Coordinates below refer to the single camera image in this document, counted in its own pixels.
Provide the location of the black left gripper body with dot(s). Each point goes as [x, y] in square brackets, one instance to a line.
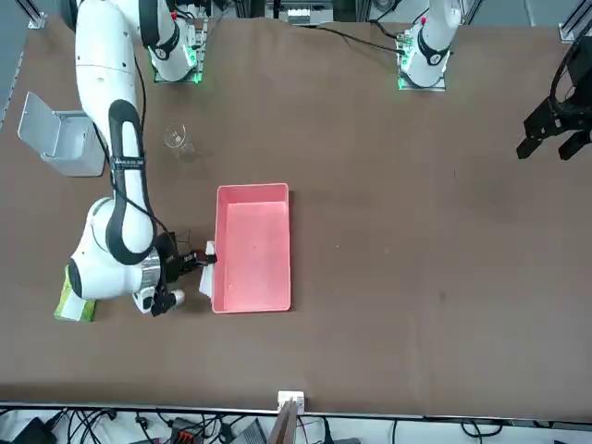
[580, 65]

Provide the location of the large glass beaker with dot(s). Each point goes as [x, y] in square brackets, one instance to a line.
[178, 139]

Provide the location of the aluminium post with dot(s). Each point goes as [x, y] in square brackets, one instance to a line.
[289, 416]

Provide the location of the aluminium frame rail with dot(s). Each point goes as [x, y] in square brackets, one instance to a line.
[571, 25]
[37, 18]

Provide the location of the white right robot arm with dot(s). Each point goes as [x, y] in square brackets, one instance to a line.
[99, 65]

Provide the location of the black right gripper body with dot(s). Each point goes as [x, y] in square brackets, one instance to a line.
[170, 259]

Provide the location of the pink plastic bin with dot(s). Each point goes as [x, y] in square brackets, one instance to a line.
[252, 254]

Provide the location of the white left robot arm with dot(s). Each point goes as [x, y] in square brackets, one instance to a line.
[430, 51]

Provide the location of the white tissue sheet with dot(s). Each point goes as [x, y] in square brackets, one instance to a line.
[208, 282]

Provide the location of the green tissue pack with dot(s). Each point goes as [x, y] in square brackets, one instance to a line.
[74, 311]

